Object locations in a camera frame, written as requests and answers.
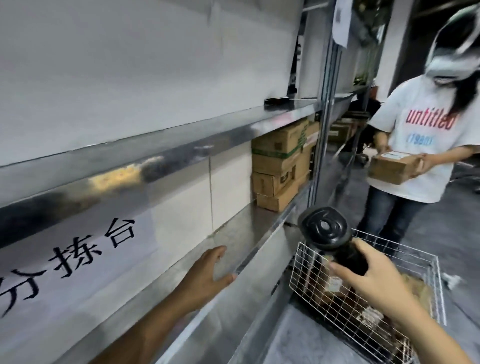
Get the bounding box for person's left hand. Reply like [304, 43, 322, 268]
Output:
[178, 245, 238, 313]

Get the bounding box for person's right hand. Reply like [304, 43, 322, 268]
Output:
[328, 239, 427, 325]

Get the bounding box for black handheld barcode scanner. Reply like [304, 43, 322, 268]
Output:
[298, 206, 370, 279]

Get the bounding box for person's left forearm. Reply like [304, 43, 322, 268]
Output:
[89, 290, 196, 364]

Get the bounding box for person's right forearm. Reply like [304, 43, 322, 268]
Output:
[390, 300, 480, 364]

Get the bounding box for dark brown parcel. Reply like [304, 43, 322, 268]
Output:
[300, 258, 376, 324]

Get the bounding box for metal shelving rack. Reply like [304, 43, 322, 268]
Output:
[0, 0, 376, 364]

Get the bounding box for tan padded parcel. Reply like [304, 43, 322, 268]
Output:
[398, 274, 438, 320]

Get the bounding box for small brown cardboard parcel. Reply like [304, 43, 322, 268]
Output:
[367, 151, 427, 186]

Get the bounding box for wide flat cardboard box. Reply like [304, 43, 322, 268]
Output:
[328, 118, 367, 144]

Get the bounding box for narrow brown cardboard box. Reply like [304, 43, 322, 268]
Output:
[305, 121, 320, 148]

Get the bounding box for cardboard box green print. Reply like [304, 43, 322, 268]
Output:
[251, 119, 310, 158]

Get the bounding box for white paper sign black characters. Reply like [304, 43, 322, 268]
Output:
[0, 214, 159, 340]

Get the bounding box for white headset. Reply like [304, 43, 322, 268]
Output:
[425, 7, 478, 85]

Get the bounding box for hanging white paper sheet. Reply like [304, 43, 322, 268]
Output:
[333, 0, 355, 48]

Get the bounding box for white wire basket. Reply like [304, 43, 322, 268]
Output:
[289, 229, 448, 364]

